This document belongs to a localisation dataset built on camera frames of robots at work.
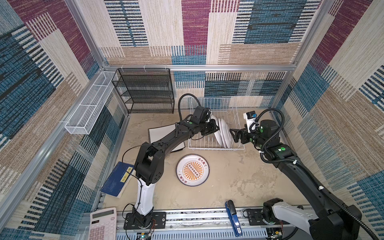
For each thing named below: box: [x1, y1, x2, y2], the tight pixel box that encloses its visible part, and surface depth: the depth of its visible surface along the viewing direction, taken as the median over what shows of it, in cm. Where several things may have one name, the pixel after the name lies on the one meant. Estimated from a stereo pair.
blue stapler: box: [225, 200, 243, 237], surface depth 73 cm
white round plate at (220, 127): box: [218, 118, 227, 149], surface depth 89 cm
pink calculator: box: [88, 207, 117, 240], surface depth 73 cm
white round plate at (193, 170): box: [176, 153, 210, 187], surface depth 91 cm
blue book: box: [100, 161, 136, 199], surface depth 85 cm
